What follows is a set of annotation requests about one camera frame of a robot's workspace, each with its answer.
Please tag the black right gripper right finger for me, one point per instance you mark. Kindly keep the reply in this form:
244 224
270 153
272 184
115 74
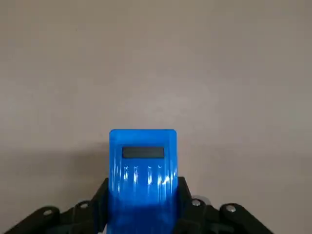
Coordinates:
202 217

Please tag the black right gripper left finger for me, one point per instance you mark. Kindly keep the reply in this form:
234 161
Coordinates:
80 217

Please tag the blue whiteboard eraser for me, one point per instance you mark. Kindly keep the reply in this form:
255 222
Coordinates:
143 190

